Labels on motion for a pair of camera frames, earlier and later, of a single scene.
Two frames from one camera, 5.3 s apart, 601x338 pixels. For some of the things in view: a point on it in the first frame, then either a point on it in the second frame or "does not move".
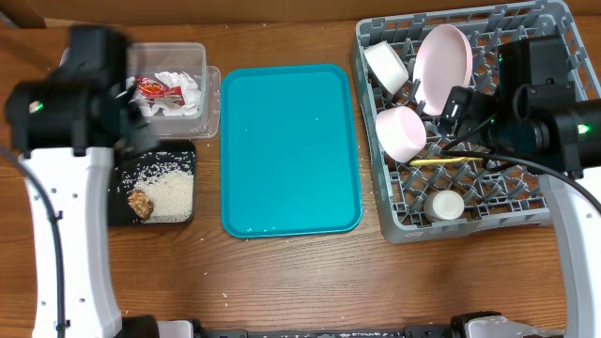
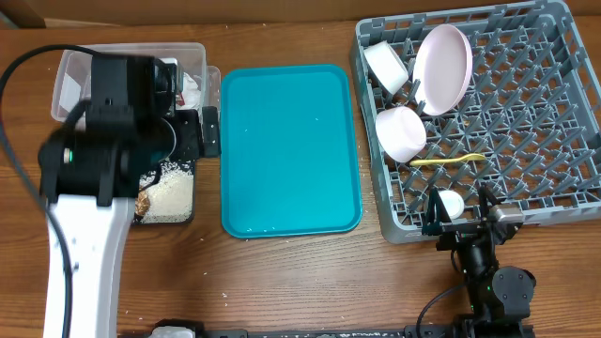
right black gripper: [473, 114] -> [438, 223]
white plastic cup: [443, 205] does not move
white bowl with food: [401, 132] does not move
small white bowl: [387, 68] does not move
